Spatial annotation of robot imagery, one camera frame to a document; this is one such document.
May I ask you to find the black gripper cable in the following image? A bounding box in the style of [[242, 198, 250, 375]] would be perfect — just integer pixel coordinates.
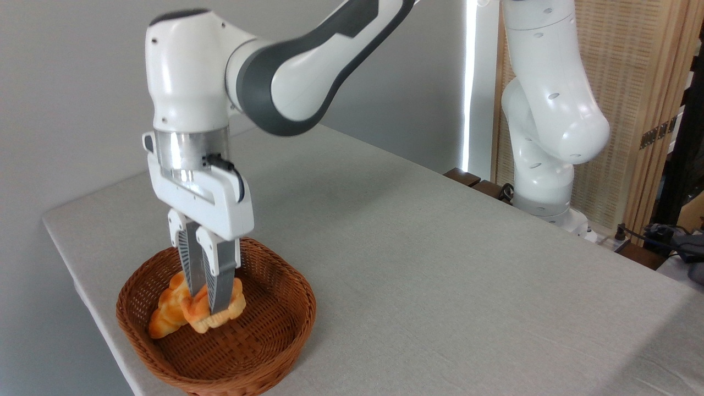
[[203, 153, 245, 203]]

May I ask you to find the metal screen hinge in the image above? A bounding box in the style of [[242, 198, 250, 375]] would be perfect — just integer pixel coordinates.
[[640, 117, 678, 150]]

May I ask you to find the round bread bun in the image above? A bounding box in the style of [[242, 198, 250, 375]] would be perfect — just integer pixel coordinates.
[[181, 278, 246, 334]]

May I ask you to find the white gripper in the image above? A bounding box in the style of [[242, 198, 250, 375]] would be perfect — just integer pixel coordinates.
[[142, 132, 255, 315]]

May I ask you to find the black device with cables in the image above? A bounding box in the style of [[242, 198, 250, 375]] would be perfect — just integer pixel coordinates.
[[642, 223, 704, 285]]

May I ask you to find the long braided bread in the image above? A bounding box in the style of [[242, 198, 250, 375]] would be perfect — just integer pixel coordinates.
[[148, 271, 193, 340]]

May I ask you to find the dark wooden block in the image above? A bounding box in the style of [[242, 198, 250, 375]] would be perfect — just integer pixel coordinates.
[[443, 168, 482, 188], [472, 180, 513, 205]]

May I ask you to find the brown cardboard box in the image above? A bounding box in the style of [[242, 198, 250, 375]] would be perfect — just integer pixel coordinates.
[[676, 190, 704, 232]]

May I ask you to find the grey tablecloth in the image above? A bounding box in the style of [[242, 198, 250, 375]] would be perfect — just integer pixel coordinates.
[[42, 124, 704, 396]]

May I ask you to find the black plug with cable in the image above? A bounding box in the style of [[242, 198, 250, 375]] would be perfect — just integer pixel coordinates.
[[614, 223, 647, 244]]

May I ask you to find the brown wicker basket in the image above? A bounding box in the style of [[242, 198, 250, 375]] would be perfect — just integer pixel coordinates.
[[115, 236, 317, 396]]

